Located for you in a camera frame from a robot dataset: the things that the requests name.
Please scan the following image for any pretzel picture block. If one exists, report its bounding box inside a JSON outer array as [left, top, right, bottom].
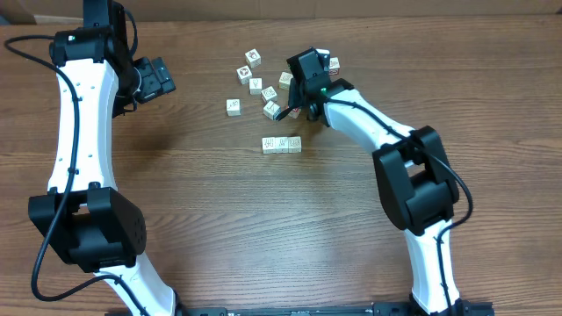
[[287, 136, 302, 153]]

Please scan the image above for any giraffe picture block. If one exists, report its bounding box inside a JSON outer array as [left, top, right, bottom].
[[275, 137, 289, 154]]

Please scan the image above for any line drawing wooden block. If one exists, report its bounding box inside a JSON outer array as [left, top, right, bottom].
[[262, 137, 277, 154]]

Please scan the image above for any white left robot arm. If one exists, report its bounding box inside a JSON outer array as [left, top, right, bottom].
[[28, 1, 184, 315]]

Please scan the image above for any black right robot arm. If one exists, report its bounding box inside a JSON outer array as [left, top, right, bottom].
[[287, 48, 460, 315]]

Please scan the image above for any lower red letter block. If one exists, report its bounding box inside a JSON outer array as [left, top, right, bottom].
[[288, 108, 301, 119]]

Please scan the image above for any turtle picture block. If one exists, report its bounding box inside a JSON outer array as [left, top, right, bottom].
[[278, 72, 293, 90]]

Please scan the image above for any snail picture block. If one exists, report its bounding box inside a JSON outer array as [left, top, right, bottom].
[[261, 86, 277, 104]]

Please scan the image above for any blue sided picture block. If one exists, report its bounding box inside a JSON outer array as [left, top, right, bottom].
[[263, 101, 281, 120]]

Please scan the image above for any ice cream picture block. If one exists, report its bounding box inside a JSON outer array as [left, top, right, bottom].
[[249, 77, 263, 96]]

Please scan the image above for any tree picture red block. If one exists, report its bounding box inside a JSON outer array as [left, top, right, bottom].
[[328, 57, 340, 75]]

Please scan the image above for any soccer ball picture block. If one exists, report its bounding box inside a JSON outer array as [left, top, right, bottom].
[[236, 66, 253, 85]]

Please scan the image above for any face picture block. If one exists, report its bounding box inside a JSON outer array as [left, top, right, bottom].
[[245, 49, 262, 68]]

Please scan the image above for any green sided picture block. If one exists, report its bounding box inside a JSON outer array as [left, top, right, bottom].
[[226, 99, 241, 117]]

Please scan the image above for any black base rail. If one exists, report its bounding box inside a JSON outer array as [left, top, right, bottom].
[[104, 300, 495, 316]]

